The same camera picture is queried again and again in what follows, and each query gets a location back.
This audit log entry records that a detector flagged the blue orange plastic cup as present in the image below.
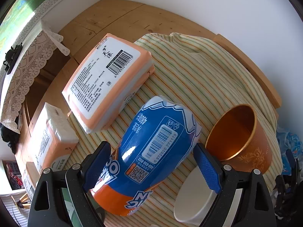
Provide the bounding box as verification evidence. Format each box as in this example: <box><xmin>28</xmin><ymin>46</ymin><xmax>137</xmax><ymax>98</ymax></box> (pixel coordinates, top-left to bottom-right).
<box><xmin>90</xmin><ymin>96</ymin><xmax>201</xmax><ymax>216</ymax></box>

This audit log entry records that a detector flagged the white frosted cup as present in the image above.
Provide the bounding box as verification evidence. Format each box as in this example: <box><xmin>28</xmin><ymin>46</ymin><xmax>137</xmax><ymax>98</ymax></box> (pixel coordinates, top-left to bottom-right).
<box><xmin>174</xmin><ymin>167</ymin><xmax>217</xmax><ymax>226</ymax></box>

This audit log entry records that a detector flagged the orange gold cup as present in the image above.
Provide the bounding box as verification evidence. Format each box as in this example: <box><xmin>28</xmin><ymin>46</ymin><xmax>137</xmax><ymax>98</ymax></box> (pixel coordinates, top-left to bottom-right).
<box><xmin>205</xmin><ymin>104</ymin><xmax>272</xmax><ymax>173</ymax></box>

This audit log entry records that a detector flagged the orange tissue pack middle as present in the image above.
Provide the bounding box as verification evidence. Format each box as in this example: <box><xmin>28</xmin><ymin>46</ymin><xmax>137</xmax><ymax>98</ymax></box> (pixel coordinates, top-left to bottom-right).
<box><xmin>24</xmin><ymin>103</ymin><xmax>79</xmax><ymax>173</ymax></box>

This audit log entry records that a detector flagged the striped cloth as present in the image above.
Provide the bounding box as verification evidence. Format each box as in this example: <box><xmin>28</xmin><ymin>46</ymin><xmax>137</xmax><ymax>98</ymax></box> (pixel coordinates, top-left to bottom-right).
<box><xmin>62</xmin><ymin>32</ymin><xmax>283</xmax><ymax>227</ymax></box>

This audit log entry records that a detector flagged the orange tissue pack large label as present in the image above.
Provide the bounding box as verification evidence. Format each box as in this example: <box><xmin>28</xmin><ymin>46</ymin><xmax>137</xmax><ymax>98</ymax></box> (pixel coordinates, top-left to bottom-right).
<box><xmin>62</xmin><ymin>33</ymin><xmax>155</xmax><ymax>134</ymax></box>

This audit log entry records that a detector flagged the black figurine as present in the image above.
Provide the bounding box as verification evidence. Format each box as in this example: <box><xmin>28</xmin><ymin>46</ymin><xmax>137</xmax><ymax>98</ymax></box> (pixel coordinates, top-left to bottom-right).
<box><xmin>3</xmin><ymin>43</ymin><xmax>23</xmax><ymax>75</ymax></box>

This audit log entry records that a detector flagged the white lace cloth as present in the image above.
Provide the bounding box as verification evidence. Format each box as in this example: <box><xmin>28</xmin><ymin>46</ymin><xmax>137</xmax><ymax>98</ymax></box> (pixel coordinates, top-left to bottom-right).
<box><xmin>1</xmin><ymin>20</ymin><xmax>70</xmax><ymax>134</ymax></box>

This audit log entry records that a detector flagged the wall map poster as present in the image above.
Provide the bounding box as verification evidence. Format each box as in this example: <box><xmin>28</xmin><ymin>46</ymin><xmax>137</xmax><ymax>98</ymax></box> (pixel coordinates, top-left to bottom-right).
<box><xmin>1</xmin><ymin>0</ymin><xmax>62</xmax><ymax>60</ymax></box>

